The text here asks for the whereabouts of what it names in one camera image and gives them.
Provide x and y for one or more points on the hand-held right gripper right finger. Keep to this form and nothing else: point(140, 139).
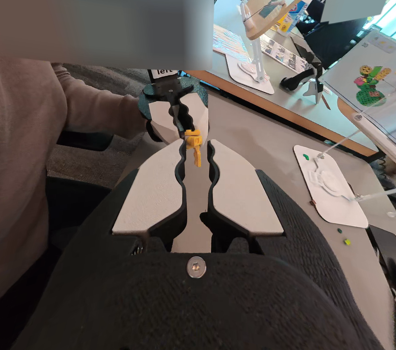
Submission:
point(244, 198)

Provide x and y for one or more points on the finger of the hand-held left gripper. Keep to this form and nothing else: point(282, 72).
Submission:
point(199, 114)
point(161, 120)

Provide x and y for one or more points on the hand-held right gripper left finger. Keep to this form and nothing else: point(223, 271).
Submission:
point(151, 195)

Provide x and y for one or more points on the yellow brick assembly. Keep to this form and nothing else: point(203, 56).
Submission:
point(193, 141)

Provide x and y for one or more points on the person's left forearm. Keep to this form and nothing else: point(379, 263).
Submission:
point(99, 111)

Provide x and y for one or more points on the grey desk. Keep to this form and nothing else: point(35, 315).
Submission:
point(278, 176)

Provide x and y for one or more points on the striped colourful sheet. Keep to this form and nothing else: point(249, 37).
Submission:
point(229, 40)

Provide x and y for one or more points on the grey table with wood edge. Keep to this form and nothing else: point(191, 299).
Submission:
point(287, 99)

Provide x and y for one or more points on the printed photo sheet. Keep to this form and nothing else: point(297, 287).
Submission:
point(284, 55)

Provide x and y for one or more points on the black and grey idle device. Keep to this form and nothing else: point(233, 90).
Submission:
point(300, 77)

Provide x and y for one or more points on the blue white yellow carton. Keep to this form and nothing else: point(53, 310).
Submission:
point(292, 17)

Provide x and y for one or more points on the black flat panel on stand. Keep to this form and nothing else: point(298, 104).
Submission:
point(334, 43)

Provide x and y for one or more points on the brick instruction booklet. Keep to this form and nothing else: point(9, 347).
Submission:
point(371, 83)

